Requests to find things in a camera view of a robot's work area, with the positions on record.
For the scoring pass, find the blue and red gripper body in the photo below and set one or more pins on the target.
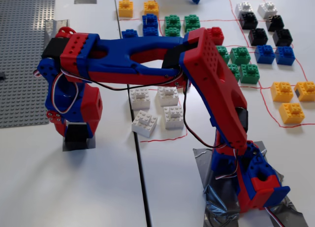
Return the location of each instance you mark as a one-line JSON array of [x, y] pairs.
[[75, 134]]

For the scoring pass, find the grey lego baseplate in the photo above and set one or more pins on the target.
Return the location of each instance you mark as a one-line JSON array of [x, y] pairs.
[[19, 40]]

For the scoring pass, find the grey tape marker square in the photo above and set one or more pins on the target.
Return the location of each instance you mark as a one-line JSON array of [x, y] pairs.
[[78, 147]]

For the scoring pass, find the grey tape strip on baseplate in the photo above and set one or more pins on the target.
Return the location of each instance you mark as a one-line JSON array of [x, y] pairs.
[[53, 26]]

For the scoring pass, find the red fixed gripper finger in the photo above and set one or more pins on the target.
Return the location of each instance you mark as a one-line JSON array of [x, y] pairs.
[[94, 113]]

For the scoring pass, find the red lego block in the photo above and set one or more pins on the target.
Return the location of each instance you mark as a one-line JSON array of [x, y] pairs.
[[217, 35]]

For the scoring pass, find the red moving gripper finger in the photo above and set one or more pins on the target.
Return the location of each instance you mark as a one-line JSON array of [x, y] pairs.
[[57, 123]]

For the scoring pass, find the white lego block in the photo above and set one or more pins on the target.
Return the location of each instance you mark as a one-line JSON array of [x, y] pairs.
[[267, 9], [144, 124], [168, 97], [244, 8], [174, 118], [140, 100]]

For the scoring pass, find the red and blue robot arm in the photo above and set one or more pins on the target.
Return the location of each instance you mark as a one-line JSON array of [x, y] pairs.
[[216, 76]]

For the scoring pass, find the yellow lego block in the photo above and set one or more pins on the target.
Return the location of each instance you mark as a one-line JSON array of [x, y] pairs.
[[291, 113], [281, 92], [126, 9], [306, 91], [151, 9]]

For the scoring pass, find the crumpled grey duct tape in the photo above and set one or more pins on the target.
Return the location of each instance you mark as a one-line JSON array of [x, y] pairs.
[[216, 207]]

